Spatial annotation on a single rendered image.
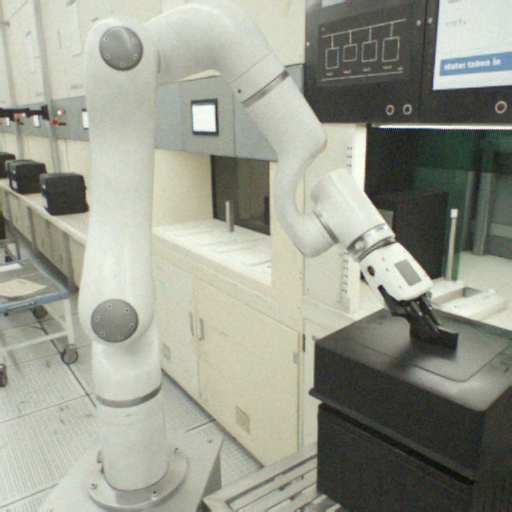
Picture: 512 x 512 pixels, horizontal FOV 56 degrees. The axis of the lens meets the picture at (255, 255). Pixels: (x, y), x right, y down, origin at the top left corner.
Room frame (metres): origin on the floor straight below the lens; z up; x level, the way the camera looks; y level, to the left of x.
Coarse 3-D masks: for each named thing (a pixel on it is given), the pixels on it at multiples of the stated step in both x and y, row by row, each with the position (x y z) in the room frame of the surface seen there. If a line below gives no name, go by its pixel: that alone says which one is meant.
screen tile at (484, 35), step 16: (448, 0) 1.08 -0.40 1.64; (464, 0) 1.05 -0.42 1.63; (480, 0) 1.02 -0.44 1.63; (496, 0) 1.00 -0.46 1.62; (448, 16) 1.08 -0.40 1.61; (496, 16) 0.99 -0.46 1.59; (448, 32) 1.08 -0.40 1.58; (464, 32) 1.05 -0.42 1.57; (480, 32) 1.02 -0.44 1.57; (496, 32) 0.99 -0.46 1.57; (448, 48) 1.08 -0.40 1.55; (464, 48) 1.04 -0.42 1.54
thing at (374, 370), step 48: (336, 336) 0.76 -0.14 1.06; (384, 336) 0.76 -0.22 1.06; (480, 336) 0.75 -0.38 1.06; (336, 384) 0.70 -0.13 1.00; (384, 384) 0.64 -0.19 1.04; (432, 384) 0.61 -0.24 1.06; (480, 384) 0.60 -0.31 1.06; (384, 432) 0.63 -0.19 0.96; (432, 432) 0.58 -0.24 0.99; (480, 432) 0.54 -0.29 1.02
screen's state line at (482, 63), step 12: (444, 60) 1.08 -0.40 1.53; (456, 60) 1.06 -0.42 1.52; (468, 60) 1.04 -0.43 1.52; (480, 60) 1.01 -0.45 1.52; (492, 60) 0.99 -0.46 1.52; (504, 60) 0.97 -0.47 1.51; (444, 72) 1.08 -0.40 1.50; (456, 72) 1.06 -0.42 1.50; (468, 72) 1.03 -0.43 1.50; (480, 72) 1.01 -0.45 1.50
